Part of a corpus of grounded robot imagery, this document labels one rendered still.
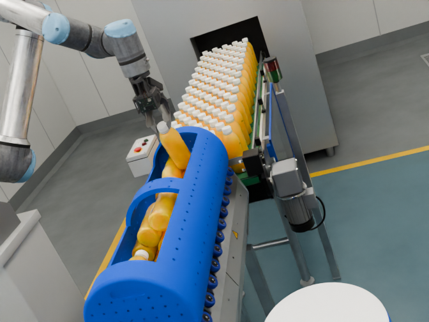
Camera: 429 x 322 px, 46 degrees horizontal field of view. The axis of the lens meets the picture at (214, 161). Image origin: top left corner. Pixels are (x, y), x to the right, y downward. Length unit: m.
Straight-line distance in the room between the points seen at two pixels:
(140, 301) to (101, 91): 5.54
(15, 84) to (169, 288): 1.24
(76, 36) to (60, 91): 5.22
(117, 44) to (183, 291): 0.78
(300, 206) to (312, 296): 1.06
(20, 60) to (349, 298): 1.55
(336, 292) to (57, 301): 1.31
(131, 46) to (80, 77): 5.09
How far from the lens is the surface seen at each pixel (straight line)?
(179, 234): 1.34
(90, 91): 6.70
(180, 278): 1.23
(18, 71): 2.17
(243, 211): 1.99
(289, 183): 2.18
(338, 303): 1.20
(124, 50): 1.60
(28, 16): 1.83
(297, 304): 1.23
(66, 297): 2.28
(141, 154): 2.22
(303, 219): 2.29
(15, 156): 2.16
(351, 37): 6.09
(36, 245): 2.16
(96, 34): 1.68
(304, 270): 2.82
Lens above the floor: 1.86
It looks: 24 degrees down
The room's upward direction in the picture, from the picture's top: 21 degrees counter-clockwise
